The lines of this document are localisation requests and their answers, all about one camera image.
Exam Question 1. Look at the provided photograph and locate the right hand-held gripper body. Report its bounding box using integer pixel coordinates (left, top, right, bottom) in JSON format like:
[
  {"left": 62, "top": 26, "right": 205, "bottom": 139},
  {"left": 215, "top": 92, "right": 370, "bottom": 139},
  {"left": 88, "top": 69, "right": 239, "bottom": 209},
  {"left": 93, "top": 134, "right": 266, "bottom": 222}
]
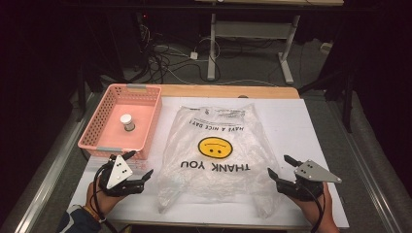
[{"left": 276, "top": 159, "right": 343, "bottom": 202}]

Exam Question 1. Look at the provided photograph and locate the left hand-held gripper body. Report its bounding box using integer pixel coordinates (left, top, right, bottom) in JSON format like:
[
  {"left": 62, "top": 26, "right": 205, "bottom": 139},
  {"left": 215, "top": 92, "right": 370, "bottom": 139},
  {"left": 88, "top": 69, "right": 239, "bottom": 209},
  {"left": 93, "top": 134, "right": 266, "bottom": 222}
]
[{"left": 97, "top": 154, "right": 145, "bottom": 198}]

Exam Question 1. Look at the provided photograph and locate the pink perforated plastic basket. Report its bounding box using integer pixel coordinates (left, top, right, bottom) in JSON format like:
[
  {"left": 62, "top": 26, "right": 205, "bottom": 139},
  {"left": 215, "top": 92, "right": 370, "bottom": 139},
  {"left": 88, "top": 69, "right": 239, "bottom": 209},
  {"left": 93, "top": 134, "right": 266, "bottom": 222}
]
[{"left": 77, "top": 83, "right": 163, "bottom": 161}]

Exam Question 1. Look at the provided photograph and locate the small white-capped bottle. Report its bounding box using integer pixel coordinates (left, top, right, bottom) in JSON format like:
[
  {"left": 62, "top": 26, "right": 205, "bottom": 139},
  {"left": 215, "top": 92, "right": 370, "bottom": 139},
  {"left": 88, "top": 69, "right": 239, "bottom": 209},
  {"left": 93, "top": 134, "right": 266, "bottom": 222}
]
[{"left": 120, "top": 113, "right": 136, "bottom": 133}]

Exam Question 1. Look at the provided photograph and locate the clear plastic bag yellow smiley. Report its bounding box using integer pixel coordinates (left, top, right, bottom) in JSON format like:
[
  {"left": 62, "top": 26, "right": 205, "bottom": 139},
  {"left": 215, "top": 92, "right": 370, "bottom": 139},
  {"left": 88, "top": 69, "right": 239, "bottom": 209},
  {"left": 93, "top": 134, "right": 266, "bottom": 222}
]
[{"left": 156, "top": 103, "right": 284, "bottom": 218}]

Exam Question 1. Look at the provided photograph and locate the person's left hand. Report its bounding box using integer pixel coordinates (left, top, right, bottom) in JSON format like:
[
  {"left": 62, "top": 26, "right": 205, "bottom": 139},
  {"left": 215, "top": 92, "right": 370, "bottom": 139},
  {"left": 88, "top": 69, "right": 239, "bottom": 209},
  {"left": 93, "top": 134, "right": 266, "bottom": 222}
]
[{"left": 85, "top": 178, "right": 128, "bottom": 217}]

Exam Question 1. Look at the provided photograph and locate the person's right hand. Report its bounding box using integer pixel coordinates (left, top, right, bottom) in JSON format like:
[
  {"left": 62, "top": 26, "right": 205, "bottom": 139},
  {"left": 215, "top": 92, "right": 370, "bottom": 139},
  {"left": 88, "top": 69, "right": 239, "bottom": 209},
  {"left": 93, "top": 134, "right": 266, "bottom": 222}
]
[{"left": 289, "top": 183, "right": 340, "bottom": 229}]

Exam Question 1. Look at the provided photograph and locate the white board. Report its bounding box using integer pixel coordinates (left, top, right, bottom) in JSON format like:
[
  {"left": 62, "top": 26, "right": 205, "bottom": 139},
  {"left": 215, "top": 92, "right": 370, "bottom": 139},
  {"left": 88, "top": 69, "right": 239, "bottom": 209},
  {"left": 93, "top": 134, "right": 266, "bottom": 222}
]
[{"left": 68, "top": 96, "right": 351, "bottom": 230}]

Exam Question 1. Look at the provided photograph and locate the black stand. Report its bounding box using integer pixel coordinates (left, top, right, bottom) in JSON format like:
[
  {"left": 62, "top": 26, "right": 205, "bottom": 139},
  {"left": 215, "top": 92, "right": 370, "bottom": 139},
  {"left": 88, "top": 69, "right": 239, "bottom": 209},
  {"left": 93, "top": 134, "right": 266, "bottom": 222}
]
[
  {"left": 75, "top": 61, "right": 90, "bottom": 123},
  {"left": 297, "top": 61, "right": 356, "bottom": 134}
]

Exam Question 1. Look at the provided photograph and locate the white-framed desk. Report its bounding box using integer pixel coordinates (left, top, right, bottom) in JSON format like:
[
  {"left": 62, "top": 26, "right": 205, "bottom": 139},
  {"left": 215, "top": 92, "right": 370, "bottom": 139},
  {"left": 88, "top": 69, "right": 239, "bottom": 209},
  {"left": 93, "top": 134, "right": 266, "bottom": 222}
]
[{"left": 193, "top": 0, "right": 345, "bottom": 85}]

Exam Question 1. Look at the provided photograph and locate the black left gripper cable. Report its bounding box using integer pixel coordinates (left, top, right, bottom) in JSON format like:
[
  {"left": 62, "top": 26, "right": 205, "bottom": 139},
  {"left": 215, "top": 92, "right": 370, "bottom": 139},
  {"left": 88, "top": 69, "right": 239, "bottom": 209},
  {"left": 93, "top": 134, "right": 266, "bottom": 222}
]
[{"left": 91, "top": 161, "right": 120, "bottom": 233}]

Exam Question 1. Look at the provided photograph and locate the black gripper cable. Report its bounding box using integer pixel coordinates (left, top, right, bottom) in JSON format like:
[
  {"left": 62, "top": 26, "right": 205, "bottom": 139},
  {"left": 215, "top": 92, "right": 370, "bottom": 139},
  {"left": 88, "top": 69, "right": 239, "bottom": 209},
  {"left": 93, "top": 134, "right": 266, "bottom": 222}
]
[
  {"left": 302, "top": 183, "right": 326, "bottom": 233},
  {"left": 91, "top": 161, "right": 120, "bottom": 233}
]

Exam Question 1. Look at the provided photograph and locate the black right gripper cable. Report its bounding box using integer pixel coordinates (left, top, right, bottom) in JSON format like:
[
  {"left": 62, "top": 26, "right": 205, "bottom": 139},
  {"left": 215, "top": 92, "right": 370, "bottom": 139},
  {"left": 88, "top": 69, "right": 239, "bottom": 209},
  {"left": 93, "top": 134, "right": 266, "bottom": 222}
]
[{"left": 302, "top": 183, "right": 326, "bottom": 233}]

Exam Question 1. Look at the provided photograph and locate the yellow wrist bracelet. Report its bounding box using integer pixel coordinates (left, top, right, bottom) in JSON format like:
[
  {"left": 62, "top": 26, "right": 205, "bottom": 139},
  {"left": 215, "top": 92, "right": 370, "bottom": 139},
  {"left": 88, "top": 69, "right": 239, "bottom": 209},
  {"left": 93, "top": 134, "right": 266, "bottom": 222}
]
[{"left": 82, "top": 205, "right": 107, "bottom": 225}]

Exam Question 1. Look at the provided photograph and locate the silver metal rail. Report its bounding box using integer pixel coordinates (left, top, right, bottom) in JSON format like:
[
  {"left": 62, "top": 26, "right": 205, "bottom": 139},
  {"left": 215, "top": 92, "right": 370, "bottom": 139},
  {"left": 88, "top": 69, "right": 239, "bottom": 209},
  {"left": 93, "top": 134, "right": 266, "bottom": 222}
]
[
  {"left": 13, "top": 92, "right": 102, "bottom": 233},
  {"left": 329, "top": 96, "right": 404, "bottom": 233}
]

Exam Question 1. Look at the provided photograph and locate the white floor cable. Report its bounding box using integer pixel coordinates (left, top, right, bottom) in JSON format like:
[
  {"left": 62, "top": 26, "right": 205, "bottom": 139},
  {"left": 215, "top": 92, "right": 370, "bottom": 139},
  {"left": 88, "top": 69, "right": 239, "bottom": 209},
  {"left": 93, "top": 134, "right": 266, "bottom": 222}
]
[{"left": 161, "top": 45, "right": 280, "bottom": 87}]

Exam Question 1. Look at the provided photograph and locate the tangle of black floor cables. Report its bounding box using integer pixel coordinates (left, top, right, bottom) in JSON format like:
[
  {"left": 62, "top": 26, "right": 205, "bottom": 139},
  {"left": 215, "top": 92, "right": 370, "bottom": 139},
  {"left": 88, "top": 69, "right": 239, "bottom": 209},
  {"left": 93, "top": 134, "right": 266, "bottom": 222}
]
[{"left": 134, "top": 23, "right": 223, "bottom": 85}]

